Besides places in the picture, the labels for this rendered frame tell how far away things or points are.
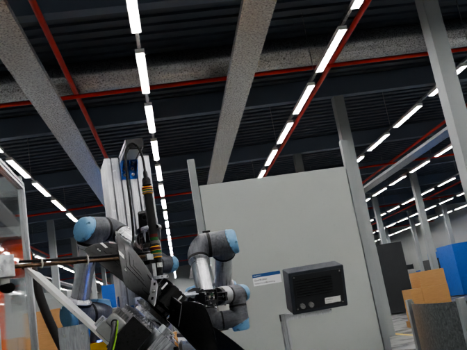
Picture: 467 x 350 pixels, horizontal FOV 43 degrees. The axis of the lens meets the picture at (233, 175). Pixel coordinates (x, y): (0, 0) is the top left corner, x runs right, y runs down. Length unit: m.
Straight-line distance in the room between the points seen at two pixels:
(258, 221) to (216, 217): 0.31
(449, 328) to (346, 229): 1.10
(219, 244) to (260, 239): 1.48
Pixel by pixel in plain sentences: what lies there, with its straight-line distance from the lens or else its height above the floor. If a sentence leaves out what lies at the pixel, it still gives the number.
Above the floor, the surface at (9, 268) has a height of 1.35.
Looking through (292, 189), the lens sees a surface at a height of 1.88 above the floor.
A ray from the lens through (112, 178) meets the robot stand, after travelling 3.32.
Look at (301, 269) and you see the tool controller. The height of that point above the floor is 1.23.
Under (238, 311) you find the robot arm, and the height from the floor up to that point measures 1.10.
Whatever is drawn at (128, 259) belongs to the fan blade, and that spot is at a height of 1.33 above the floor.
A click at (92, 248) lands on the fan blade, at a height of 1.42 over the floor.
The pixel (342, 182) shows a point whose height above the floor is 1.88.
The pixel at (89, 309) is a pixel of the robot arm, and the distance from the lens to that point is 2.94.
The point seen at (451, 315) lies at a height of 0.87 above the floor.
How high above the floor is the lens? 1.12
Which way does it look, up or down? 13 degrees up
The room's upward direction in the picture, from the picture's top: 10 degrees counter-clockwise
